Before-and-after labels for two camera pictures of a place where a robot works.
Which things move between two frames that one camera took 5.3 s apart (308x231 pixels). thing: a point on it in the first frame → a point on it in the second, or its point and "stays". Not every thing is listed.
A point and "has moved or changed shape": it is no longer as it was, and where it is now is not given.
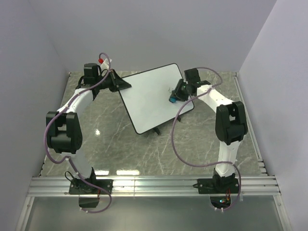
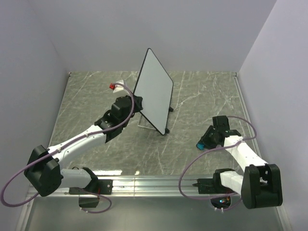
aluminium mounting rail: x=154 y=186 stays
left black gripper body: x=106 y=84 → x=138 y=108
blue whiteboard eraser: x=173 y=99 → x=200 y=146
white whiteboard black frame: x=147 y=100 has moved or changed shape
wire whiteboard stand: x=156 y=129 → x=143 y=126
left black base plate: x=79 y=187 stays
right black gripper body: x=184 y=88 → x=208 y=138
